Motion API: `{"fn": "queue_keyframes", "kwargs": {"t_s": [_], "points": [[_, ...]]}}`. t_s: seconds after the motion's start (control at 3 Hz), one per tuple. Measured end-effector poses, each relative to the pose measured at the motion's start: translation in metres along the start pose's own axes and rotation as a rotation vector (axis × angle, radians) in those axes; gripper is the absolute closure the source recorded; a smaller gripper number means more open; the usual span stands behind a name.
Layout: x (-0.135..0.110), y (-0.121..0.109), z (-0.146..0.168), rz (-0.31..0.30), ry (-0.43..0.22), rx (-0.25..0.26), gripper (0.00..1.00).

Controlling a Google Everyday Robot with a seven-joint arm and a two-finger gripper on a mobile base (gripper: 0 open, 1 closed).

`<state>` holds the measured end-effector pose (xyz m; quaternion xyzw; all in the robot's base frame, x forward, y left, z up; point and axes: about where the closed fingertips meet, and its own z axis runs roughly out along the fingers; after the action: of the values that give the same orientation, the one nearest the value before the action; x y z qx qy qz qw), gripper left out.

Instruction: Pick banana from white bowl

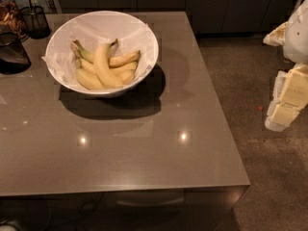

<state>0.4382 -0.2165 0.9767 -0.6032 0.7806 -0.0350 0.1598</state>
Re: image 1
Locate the dark glass pot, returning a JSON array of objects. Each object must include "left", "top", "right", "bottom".
[{"left": 0, "top": 32, "right": 31, "bottom": 74}]

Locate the yellow banana lower left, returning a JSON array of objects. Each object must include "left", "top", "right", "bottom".
[{"left": 76, "top": 68, "right": 103, "bottom": 90}]

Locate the glass jar with snacks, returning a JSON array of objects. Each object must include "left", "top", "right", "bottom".
[{"left": 0, "top": 0, "right": 28, "bottom": 40}]

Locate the green-stemmed yellow banana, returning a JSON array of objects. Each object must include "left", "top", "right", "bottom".
[{"left": 70, "top": 39, "right": 95, "bottom": 74}]

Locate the black mesh pen cup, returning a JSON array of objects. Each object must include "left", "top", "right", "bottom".
[{"left": 20, "top": 6, "right": 51, "bottom": 39}]

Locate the large yellow front banana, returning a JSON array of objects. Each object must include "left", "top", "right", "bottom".
[{"left": 93, "top": 40, "right": 123, "bottom": 89}]

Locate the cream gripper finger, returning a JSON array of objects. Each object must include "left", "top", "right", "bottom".
[{"left": 263, "top": 22, "right": 287, "bottom": 46}]

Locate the yellow banana middle right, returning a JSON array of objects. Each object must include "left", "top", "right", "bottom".
[{"left": 112, "top": 62, "right": 138, "bottom": 85}]

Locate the white paper bowl liner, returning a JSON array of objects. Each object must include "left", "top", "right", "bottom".
[{"left": 44, "top": 11, "right": 159, "bottom": 97}]

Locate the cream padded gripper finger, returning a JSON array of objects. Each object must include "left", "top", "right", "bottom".
[{"left": 265, "top": 64, "right": 308, "bottom": 132}]

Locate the white bowl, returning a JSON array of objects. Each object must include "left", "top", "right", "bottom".
[{"left": 44, "top": 11, "right": 159, "bottom": 97}]

